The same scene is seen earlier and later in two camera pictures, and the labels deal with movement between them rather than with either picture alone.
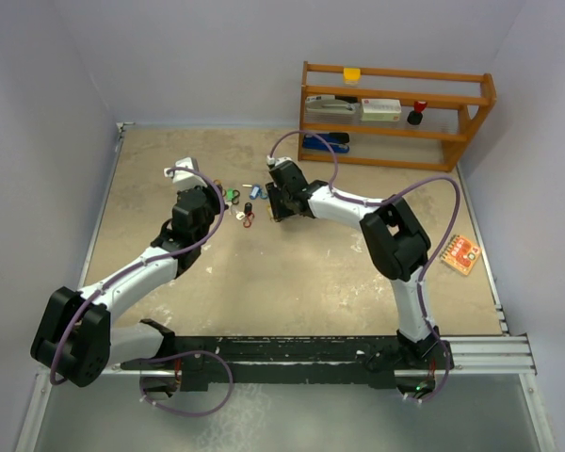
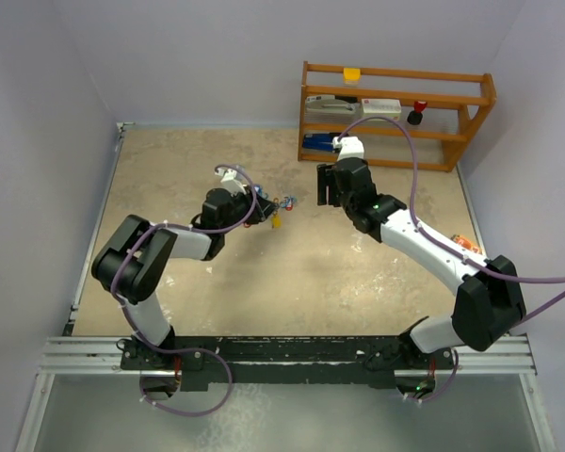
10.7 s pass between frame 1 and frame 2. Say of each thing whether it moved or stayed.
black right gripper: moved
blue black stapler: stayed
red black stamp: stayed
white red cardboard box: stayed
